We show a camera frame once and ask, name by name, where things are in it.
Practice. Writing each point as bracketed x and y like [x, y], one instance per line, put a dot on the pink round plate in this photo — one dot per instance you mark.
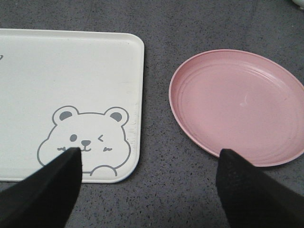
[241, 101]

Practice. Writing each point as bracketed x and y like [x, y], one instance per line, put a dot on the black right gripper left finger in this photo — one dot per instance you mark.
[46, 198]

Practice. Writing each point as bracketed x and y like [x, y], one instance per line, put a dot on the cream bear serving tray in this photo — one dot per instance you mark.
[62, 89]

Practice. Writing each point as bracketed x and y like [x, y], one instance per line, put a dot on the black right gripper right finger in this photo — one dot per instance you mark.
[251, 199]

